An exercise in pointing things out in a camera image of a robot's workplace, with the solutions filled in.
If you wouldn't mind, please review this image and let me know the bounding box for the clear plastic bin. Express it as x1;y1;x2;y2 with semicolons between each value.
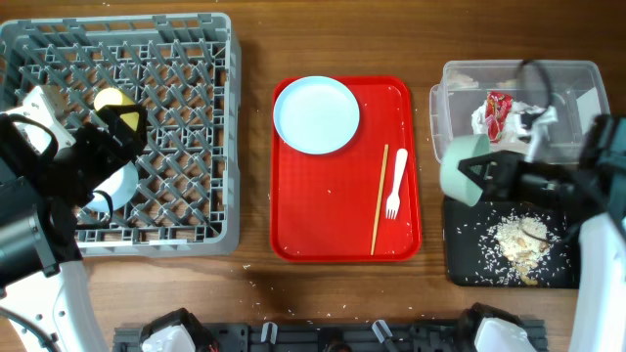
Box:
429;60;609;164

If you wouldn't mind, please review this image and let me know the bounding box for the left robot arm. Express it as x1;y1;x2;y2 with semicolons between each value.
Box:
1;105;148;351

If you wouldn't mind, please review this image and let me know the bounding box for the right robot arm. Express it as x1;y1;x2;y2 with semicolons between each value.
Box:
440;114;625;351

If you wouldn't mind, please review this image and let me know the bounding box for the white plastic fork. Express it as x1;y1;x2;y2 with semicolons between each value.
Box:
385;149;408;219

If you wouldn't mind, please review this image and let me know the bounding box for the grey plastic dishwasher rack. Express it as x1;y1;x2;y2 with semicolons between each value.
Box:
1;13;242;257

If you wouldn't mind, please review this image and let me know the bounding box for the green bowl with food scraps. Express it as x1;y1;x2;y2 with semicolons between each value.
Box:
439;134;490;206

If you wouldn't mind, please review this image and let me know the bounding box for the light blue bowl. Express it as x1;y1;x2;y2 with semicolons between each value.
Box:
86;162;139;212

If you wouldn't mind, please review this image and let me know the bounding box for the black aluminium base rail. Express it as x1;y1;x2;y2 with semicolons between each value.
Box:
112;318;549;352

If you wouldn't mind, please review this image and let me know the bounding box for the red plastic tray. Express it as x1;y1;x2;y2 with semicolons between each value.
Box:
270;76;422;263

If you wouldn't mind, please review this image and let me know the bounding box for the rice and food scraps pile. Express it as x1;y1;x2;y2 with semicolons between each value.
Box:
490;215;552;286

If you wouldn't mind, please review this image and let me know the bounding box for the yellow plastic cup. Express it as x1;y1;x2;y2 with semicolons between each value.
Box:
94;87;140;131

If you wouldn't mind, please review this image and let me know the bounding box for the white napkin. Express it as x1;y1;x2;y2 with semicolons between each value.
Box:
471;101;544;144

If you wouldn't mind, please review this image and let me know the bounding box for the wooden chopstick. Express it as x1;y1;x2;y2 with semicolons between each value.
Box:
370;144;389;256

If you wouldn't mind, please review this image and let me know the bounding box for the black plastic tray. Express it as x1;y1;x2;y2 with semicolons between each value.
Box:
443;198;580;288

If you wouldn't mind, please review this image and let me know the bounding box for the red snack wrapper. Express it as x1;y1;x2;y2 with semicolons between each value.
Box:
485;92;514;143

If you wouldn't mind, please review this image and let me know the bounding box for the light blue round plate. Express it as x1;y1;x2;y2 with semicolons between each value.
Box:
273;76;360;154

